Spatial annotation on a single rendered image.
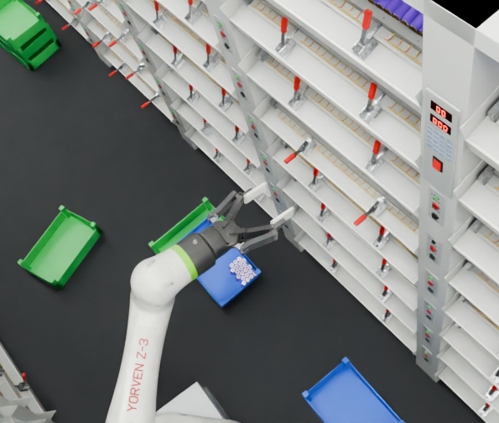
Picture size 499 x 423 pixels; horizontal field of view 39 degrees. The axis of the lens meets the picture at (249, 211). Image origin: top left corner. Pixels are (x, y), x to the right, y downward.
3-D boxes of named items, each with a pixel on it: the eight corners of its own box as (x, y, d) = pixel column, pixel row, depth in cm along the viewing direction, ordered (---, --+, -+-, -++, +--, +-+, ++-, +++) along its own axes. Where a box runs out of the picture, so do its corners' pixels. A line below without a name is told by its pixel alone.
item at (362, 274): (419, 337, 228) (410, 332, 216) (294, 221, 257) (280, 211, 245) (463, 291, 227) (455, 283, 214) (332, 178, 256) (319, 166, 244)
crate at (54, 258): (60, 290, 292) (52, 283, 285) (25, 270, 300) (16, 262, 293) (103, 232, 301) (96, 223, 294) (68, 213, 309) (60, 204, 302)
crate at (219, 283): (261, 274, 277) (262, 271, 270) (221, 309, 274) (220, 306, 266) (210, 217, 282) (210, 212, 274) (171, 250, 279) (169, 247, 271)
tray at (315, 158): (422, 259, 177) (413, 252, 168) (265, 124, 206) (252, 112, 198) (477, 199, 175) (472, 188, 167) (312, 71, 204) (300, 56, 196)
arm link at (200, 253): (194, 261, 157) (171, 235, 162) (200, 288, 167) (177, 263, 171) (216, 246, 160) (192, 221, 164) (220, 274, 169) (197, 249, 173)
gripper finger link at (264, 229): (226, 229, 167) (228, 233, 166) (274, 221, 167) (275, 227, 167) (228, 238, 170) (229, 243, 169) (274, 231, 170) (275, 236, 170)
